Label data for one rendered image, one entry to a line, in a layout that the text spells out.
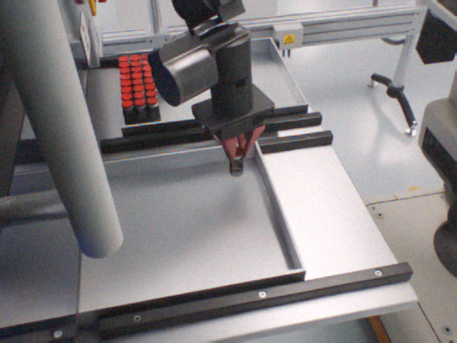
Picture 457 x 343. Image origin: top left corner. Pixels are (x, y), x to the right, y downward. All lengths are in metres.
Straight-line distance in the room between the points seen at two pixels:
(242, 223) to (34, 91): 0.51
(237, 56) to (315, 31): 1.49
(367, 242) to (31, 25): 0.57
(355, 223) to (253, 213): 0.15
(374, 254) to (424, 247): 0.84
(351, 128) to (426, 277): 1.08
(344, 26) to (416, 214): 0.90
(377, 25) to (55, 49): 2.00
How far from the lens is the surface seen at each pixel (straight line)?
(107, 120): 0.89
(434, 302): 1.40
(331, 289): 0.60
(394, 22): 2.19
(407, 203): 1.62
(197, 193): 0.71
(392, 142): 2.30
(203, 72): 0.53
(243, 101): 0.59
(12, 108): 0.38
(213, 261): 0.63
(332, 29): 2.06
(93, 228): 0.25
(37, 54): 0.19
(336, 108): 2.44
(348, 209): 0.71
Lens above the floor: 1.40
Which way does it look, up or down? 44 degrees down
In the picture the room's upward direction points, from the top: straight up
